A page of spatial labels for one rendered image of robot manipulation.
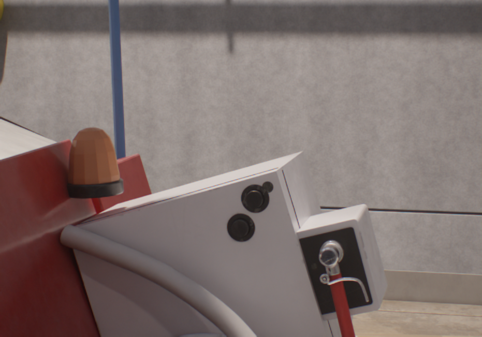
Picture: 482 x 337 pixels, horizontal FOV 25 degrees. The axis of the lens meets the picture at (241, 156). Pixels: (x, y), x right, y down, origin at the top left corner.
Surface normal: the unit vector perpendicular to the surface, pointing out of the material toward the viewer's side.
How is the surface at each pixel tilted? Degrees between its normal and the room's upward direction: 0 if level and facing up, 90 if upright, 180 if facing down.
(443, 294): 90
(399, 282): 90
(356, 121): 90
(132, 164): 73
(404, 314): 0
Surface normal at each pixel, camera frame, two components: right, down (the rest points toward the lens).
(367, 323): 0.00, -0.99
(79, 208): 0.92, -0.31
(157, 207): -0.22, 0.13
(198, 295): -0.08, -0.46
